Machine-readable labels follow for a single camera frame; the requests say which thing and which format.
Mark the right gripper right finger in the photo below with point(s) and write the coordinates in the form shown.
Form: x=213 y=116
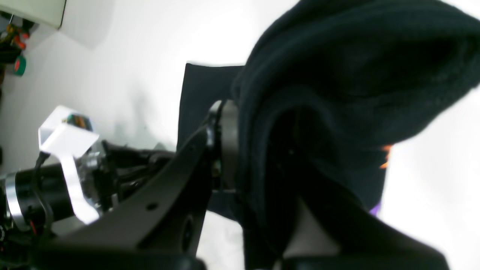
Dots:
x=339 y=234

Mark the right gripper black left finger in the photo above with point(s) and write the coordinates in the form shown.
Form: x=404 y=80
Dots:
x=159 y=227

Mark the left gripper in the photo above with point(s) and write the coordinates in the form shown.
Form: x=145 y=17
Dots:
x=112 y=173

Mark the black T-shirt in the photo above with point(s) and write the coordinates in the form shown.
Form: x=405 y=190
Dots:
x=326 y=90

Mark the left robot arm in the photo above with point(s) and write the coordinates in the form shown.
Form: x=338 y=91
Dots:
x=22 y=215

